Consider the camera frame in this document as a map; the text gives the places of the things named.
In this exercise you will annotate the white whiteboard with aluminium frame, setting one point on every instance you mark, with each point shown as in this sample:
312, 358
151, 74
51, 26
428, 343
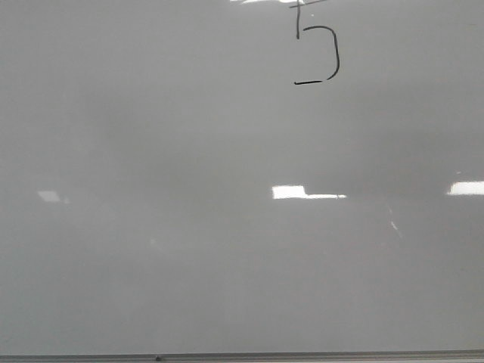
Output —
222, 176

